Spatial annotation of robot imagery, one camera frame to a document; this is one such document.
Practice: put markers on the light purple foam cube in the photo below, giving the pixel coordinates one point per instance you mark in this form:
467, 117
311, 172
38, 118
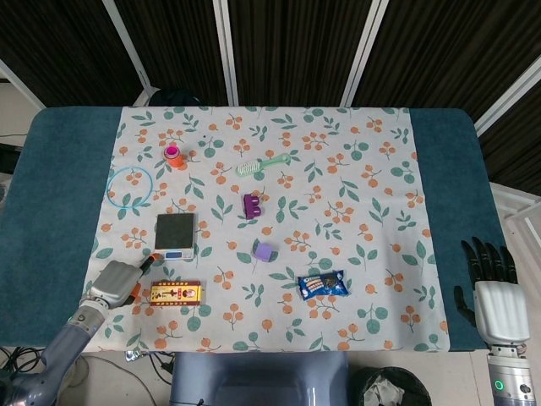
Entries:
263, 251

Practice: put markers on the floral print tablecloth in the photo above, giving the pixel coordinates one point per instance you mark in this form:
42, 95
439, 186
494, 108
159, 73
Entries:
296, 211

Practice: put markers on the green brush with white bristles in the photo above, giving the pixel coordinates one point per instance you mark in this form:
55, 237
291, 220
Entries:
249, 169

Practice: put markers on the dark folding partition screen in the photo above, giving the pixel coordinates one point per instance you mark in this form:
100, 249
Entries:
287, 46

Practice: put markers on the teal table cover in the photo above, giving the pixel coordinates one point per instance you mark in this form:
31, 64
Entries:
50, 203

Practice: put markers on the dark purple toy block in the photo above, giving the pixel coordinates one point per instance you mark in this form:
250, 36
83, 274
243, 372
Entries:
251, 207

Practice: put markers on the orange cylinder with pink cap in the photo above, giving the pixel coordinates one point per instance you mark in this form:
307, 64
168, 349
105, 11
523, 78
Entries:
174, 157

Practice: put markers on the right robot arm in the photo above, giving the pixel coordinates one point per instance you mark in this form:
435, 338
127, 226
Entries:
509, 374

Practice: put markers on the small digital scale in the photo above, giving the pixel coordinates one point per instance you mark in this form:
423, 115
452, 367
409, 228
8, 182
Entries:
174, 230

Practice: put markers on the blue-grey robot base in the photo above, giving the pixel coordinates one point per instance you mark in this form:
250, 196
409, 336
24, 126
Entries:
258, 380

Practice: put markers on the black chair back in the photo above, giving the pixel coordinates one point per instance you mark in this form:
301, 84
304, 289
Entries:
175, 98

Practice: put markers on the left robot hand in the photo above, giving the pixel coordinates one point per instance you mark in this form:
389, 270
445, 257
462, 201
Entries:
114, 283

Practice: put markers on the red yellow snack box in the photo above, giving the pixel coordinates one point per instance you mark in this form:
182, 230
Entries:
175, 292

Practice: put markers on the silver foil wrapper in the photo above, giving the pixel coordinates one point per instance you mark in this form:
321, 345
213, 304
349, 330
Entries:
134, 355

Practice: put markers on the blue cookie packet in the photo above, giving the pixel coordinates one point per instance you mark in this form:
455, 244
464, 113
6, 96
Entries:
322, 285

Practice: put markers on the black trash bin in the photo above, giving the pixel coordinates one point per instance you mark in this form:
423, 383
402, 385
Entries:
391, 387

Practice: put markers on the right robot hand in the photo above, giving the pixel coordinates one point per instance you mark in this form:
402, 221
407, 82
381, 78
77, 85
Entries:
501, 304

